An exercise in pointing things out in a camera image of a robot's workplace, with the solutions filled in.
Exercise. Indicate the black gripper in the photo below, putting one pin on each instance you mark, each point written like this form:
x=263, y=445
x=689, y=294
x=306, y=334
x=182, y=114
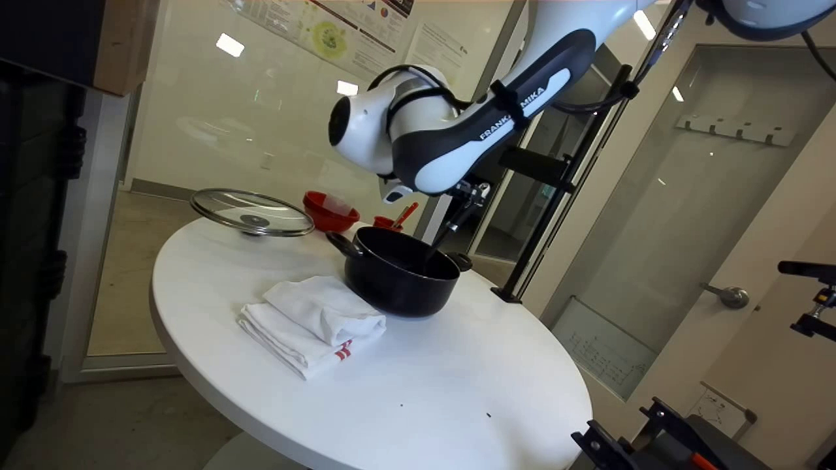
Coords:
x=471, y=198

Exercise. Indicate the black cooking pot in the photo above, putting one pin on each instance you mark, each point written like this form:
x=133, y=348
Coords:
x=402, y=288

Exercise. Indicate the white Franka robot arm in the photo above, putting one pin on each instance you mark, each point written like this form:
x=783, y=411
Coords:
x=434, y=148

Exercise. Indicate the glass pot lid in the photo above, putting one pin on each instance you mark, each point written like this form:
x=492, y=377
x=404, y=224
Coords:
x=227, y=206

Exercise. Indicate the red cup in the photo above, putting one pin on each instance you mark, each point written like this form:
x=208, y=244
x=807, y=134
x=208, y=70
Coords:
x=391, y=224

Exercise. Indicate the red bowl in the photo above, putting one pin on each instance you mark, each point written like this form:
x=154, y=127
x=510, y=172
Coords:
x=331, y=212

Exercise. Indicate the folded white towel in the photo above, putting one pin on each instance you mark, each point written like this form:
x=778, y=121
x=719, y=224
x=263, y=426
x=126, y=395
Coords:
x=322, y=309

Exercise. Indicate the white paper notice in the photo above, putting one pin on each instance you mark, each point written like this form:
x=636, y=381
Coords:
x=441, y=49

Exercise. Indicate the white towel with red mark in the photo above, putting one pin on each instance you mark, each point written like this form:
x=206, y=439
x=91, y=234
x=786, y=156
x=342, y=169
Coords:
x=288, y=348

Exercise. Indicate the ceiling light strip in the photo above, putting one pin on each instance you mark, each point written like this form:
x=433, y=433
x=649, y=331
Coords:
x=645, y=25

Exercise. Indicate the black equipment rack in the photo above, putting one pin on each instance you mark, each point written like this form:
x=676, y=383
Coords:
x=36, y=263

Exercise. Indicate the black stereo camera bar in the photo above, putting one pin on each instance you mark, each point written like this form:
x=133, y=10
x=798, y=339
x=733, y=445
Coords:
x=539, y=172

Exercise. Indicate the large printed wall poster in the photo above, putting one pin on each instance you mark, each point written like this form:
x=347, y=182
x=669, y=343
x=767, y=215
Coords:
x=331, y=41

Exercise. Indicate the white coat hook rail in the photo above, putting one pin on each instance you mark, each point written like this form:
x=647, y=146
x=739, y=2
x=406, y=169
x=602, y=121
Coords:
x=740, y=131

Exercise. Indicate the white wall plate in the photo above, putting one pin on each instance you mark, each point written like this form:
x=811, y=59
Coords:
x=723, y=411

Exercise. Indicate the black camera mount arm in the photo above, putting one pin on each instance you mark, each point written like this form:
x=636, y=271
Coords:
x=807, y=271

